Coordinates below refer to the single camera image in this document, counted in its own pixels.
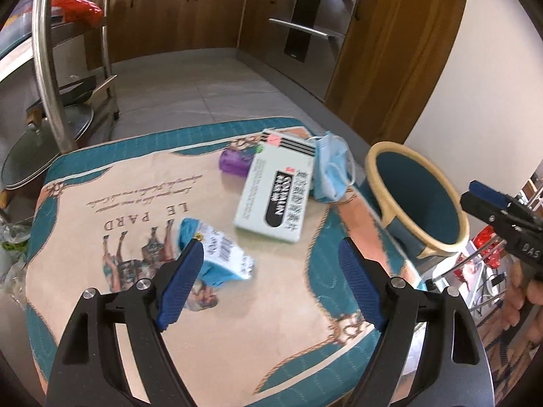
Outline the stainless steel oven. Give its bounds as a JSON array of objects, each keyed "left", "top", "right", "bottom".
[{"left": 238, "top": 0, "right": 368, "bottom": 102}]

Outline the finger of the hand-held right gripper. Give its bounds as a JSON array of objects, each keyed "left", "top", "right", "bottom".
[
  {"left": 460, "top": 192, "right": 543, "bottom": 242},
  {"left": 469, "top": 181, "right": 527, "bottom": 212}
]

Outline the clear bag with greens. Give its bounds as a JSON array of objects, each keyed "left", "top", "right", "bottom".
[{"left": 0, "top": 212, "right": 32, "bottom": 302}]

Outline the red snack packet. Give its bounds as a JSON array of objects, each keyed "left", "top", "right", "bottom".
[{"left": 452, "top": 226, "right": 507, "bottom": 283}]

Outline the teal printed cushion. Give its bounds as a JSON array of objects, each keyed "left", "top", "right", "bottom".
[{"left": 24, "top": 116, "right": 425, "bottom": 397}]

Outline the wooden cabinet side panel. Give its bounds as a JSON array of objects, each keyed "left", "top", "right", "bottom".
[{"left": 324, "top": 0, "right": 467, "bottom": 145}]

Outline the person's right hand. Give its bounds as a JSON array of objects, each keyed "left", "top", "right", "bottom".
[{"left": 501, "top": 258, "right": 543, "bottom": 331}]

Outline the white medicine box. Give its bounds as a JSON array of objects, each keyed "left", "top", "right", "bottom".
[{"left": 233, "top": 128, "right": 318, "bottom": 244}]

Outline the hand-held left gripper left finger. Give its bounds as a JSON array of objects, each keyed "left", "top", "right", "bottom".
[{"left": 44, "top": 237, "right": 205, "bottom": 407}]

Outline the chrome metal rack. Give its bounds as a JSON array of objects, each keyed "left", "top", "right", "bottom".
[{"left": 0, "top": 0, "right": 119, "bottom": 155}]

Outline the teal bin with yellow rim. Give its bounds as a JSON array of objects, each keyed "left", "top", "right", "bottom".
[{"left": 365, "top": 141, "right": 471, "bottom": 259}]

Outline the purple bag roll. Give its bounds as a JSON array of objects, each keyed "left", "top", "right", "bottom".
[{"left": 218, "top": 144, "right": 255, "bottom": 177}]

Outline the wooden base cabinet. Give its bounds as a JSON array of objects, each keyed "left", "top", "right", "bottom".
[{"left": 82, "top": 0, "right": 251, "bottom": 71}]

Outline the blue face mask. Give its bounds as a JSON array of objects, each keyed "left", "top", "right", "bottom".
[{"left": 312, "top": 131, "right": 359, "bottom": 203}]

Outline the black frying pan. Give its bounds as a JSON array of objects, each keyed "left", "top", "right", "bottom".
[{"left": 27, "top": 75, "right": 98, "bottom": 113}]

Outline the red plastic bag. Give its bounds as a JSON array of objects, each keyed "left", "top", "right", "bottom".
[{"left": 51, "top": 0, "right": 104, "bottom": 26}]

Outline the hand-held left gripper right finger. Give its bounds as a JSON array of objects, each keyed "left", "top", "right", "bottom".
[{"left": 338, "top": 237, "right": 497, "bottom": 407}]

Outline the blue and white packet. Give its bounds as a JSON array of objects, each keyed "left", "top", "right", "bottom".
[{"left": 176, "top": 217, "right": 256, "bottom": 288}]

